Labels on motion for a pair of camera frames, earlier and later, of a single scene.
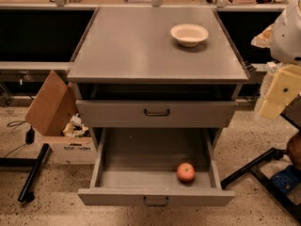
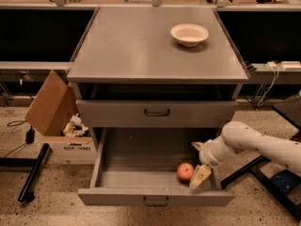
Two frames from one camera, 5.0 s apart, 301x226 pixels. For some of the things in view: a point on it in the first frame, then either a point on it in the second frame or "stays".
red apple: [185, 172] stays
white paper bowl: [189, 35] stays
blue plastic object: [287, 179] stays
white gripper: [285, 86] -> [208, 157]
